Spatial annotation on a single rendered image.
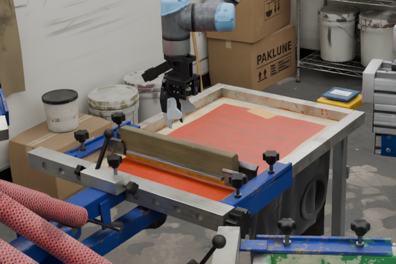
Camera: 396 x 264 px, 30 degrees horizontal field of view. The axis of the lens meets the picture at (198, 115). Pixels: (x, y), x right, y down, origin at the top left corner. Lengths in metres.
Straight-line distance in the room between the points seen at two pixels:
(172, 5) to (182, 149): 0.42
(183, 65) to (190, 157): 0.27
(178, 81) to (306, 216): 0.69
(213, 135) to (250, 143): 0.14
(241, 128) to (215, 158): 0.42
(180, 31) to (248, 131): 0.58
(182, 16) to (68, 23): 2.61
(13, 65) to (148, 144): 2.13
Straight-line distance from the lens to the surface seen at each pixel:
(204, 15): 1.92
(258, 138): 2.34
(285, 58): 5.73
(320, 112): 2.49
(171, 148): 2.10
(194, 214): 1.79
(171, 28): 1.93
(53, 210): 1.68
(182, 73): 1.97
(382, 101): 2.15
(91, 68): 4.67
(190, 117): 2.52
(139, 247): 3.62
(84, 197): 1.87
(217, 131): 2.40
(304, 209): 2.37
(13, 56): 4.17
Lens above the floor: 1.90
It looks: 22 degrees down
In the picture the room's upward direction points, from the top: 3 degrees counter-clockwise
